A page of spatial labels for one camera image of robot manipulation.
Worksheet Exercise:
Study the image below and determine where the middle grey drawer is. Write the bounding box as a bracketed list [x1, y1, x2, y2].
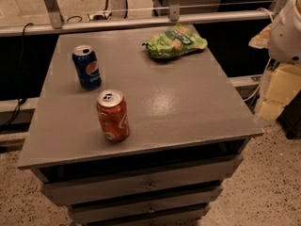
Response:
[70, 183, 223, 223]

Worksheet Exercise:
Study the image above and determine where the black cable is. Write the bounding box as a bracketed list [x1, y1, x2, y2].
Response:
[0, 22, 34, 129]

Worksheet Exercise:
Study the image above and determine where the bottom grey drawer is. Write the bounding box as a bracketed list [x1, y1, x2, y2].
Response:
[85, 203, 210, 226]

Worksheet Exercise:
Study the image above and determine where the grey drawer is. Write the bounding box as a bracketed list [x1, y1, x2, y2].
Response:
[41, 154, 243, 205]
[70, 183, 223, 223]
[85, 203, 210, 226]

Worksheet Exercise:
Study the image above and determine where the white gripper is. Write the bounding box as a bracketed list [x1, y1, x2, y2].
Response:
[248, 0, 301, 121]

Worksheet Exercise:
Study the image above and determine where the white power strip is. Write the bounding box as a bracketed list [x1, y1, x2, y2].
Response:
[87, 12, 111, 21]

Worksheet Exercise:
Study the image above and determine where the metal railing bar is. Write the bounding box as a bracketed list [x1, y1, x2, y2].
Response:
[0, 8, 275, 37]

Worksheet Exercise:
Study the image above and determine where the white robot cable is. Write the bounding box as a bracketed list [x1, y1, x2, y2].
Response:
[243, 57, 273, 103]

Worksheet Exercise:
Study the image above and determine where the blue pepsi can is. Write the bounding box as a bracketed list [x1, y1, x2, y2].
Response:
[71, 45, 102, 89]

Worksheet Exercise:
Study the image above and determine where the grey drawer cabinet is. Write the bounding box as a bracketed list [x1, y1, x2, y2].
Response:
[17, 24, 264, 226]

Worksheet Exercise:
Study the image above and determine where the red coke can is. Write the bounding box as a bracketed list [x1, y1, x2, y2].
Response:
[96, 89, 130, 141]

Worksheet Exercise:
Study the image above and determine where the top grey drawer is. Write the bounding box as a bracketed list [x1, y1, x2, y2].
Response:
[41, 154, 243, 205]

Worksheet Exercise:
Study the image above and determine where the green rice chip bag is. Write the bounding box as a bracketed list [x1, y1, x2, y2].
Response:
[143, 23, 208, 59]

